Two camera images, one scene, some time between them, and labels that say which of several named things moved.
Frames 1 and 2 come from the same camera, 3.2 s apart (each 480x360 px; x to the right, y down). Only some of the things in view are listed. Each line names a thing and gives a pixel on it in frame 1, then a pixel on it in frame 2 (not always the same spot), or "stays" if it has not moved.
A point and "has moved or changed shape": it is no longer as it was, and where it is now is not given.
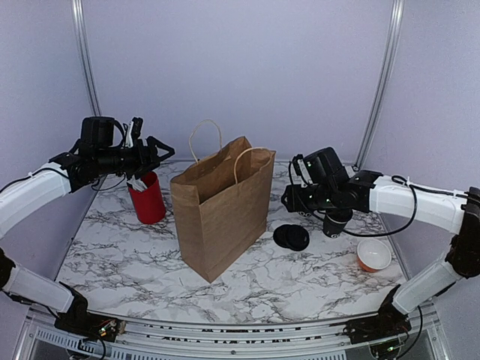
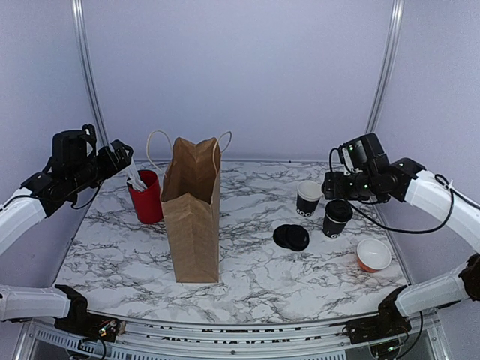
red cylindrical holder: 148,204 stays
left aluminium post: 82,37 stays
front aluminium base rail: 154,339 stays
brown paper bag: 221,202 has moved or changed shape
